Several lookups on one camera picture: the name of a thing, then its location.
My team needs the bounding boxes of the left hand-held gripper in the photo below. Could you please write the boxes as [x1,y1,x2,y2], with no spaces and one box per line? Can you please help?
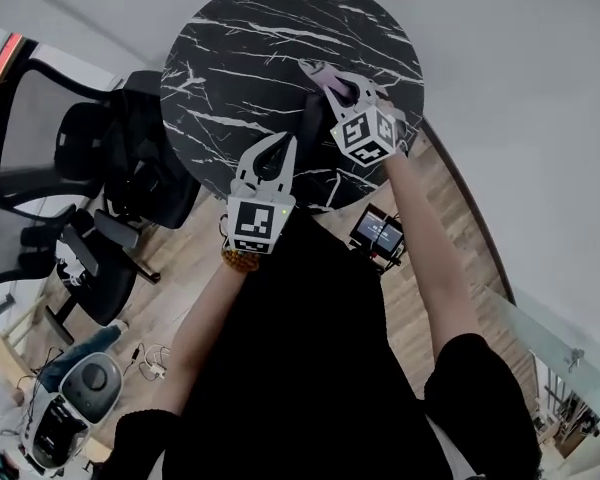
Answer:
[225,131,299,256]

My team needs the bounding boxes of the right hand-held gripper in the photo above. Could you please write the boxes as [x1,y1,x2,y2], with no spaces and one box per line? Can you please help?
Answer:
[298,59,401,169]

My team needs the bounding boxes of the purple cloth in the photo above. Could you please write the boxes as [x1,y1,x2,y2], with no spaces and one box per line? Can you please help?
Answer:
[299,59,362,107]

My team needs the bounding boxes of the black rectangular device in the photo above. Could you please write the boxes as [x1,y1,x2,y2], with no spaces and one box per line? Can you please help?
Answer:
[295,92,337,165]

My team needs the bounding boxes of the person's right forearm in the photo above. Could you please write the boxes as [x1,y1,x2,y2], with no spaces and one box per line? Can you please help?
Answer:
[382,150,477,365]

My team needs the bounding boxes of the person's left forearm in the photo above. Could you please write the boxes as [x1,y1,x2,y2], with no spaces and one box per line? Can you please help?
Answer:
[154,262,254,419]

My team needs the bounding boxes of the person's right hand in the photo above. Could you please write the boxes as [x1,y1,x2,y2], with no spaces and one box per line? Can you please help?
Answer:
[378,97,416,158]

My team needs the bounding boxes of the small black screen device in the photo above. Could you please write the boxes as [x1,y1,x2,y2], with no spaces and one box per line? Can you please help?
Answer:
[348,204,407,275]

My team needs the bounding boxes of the black backpack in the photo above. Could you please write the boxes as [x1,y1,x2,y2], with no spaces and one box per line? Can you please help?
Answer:
[53,85,202,230]

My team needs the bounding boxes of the person's black clothing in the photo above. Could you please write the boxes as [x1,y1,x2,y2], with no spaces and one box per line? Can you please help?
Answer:
[97,205,544,480]

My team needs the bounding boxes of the black mesh office chair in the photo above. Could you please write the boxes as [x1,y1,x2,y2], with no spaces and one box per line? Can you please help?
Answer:
[0,57,202,230]
[0,201,162,348]

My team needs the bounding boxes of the white plastic bag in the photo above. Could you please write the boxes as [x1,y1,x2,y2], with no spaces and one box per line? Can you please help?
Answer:
[54,245,89,289]

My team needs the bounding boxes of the white and grey appliance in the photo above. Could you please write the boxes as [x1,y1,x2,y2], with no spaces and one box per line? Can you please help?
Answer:
[17,351,124,472]

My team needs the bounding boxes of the red banner strip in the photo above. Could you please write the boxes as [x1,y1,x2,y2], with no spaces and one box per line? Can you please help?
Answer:
[0,32,27,115]

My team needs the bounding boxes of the frosted glass door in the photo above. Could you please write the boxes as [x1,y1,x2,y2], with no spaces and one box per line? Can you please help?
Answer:
[483,281,600,420]

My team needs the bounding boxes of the light wooden board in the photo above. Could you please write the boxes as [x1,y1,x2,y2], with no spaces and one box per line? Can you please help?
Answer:
[0,325,37,385]

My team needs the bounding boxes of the black metal railing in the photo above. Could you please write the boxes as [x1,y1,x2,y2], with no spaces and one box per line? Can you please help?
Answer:
[543,371,582,420]

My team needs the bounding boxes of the brown beaded bracelet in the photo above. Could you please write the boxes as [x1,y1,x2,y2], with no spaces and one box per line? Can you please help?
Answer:
[220,246,262,274]

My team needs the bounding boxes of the white charger cable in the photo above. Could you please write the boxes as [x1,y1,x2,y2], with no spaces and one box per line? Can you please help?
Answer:
[128,341,174,382]

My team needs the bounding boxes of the black cable tangle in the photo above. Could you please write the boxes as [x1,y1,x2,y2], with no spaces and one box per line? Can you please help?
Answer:
[16,346,67,435]

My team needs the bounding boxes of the metal door handle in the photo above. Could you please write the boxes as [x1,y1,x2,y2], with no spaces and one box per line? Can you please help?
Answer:
[561,347,587,374]

